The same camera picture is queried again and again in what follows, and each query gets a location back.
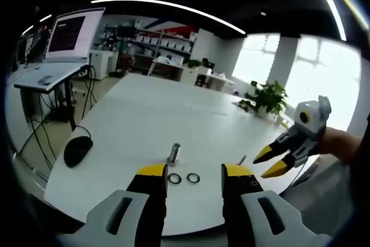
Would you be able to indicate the large threaded stud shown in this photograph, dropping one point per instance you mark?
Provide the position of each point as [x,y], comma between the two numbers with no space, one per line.
[174,151]

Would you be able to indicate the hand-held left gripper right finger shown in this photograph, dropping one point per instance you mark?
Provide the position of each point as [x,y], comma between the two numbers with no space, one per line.
[242,189]

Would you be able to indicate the shelving with white bins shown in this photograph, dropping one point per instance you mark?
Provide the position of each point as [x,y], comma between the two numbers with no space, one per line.
[173,44]

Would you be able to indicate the white cabinet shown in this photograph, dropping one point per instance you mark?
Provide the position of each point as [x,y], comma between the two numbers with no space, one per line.
[101,64]

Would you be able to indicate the person's right hand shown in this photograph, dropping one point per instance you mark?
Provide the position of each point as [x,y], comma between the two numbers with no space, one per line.
[338,143]

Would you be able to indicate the white background table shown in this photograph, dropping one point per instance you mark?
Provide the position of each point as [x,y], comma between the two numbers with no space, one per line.
[167,66]

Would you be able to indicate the grey mesh chair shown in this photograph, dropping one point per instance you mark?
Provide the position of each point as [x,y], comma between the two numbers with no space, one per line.
[326,198]

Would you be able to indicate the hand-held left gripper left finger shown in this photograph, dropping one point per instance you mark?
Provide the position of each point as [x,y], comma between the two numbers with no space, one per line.
[144,189]

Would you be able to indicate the small green plant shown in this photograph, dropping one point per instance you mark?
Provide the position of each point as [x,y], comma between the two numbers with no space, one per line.
[194,63]

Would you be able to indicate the black floor power strip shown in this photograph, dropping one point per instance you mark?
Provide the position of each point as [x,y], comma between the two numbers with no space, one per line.
[59,115]

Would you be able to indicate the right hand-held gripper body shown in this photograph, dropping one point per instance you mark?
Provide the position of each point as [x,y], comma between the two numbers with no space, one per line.
[310,117]

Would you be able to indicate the white office desk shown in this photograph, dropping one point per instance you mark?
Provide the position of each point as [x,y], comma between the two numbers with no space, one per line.
[218,80]

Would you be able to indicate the black computer mouse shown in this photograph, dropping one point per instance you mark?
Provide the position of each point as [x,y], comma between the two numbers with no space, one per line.
[78,151]

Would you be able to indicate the small grey desk item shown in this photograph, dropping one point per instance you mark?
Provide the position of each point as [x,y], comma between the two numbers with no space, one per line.
[45,80]

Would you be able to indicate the large potted plant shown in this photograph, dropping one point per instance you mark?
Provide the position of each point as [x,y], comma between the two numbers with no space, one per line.
[269,96]

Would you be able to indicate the long curved ceiling light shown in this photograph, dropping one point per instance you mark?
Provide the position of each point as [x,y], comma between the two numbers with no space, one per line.
[150,0]

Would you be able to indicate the bright window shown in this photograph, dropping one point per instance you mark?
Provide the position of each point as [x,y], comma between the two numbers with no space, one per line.
[326,70]
[254,56]

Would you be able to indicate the long straight ceiling light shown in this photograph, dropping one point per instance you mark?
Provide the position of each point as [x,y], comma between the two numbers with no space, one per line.
[332,1]

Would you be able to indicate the small threaded stud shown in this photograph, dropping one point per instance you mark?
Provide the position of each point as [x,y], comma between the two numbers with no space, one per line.
[242,160]

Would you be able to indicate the large dark washer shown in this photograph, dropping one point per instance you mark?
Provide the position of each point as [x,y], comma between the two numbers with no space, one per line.
[169,179]
[188,178]

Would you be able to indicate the computer monitor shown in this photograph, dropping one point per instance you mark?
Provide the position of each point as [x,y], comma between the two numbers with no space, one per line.
[72,34]

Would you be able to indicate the short ceiling light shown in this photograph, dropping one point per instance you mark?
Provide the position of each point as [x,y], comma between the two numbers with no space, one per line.
[45,18]

